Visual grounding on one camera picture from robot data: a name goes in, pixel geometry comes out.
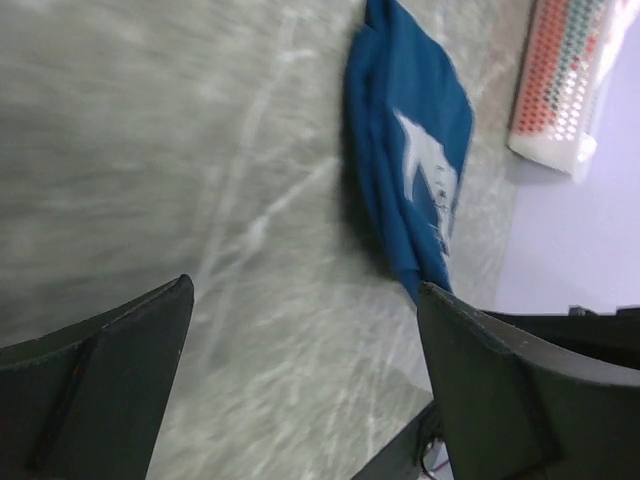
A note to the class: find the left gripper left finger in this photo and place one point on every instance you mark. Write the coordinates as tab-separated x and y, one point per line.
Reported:
87	401

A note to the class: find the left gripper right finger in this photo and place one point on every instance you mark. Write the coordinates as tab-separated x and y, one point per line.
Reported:
515	406

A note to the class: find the blue t shirt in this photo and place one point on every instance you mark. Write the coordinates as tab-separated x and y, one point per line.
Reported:
411	122

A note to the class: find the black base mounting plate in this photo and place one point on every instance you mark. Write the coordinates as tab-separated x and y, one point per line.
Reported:
418	450

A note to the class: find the white plastic laundry basket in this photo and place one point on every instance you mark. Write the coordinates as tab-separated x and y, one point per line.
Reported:
571	49

